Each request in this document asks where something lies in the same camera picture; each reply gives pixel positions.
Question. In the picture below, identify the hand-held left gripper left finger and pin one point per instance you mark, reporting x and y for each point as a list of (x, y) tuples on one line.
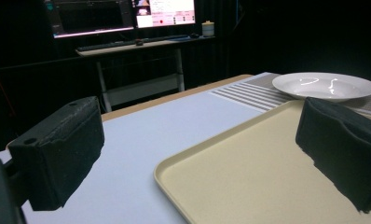
[(62, 155)]

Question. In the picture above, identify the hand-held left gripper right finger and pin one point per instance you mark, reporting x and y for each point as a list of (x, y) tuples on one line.
[(342, 146)]

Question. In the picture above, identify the white plate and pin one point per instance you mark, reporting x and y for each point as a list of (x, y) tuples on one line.
[(325, 86)]

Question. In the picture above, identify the beige plastic tray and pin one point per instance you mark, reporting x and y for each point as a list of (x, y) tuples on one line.
[(255, 174)]

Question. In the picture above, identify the grey striped placemat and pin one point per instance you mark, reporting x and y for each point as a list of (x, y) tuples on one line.
[(252, 95)]

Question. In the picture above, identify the white-legged desk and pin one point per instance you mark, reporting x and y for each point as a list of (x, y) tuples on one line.
[(143, 71)]

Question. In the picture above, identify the black keyboard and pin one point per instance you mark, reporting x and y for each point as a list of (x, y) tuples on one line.
[(130, 42)]

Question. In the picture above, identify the computer monitor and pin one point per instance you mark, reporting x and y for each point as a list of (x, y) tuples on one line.
[(118, 15)]

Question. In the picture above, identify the white lidded cup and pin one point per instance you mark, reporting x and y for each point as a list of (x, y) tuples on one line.
[(208, 29)]

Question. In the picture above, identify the black computer mouse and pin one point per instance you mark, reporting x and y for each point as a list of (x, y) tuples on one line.
[(194, 35)]

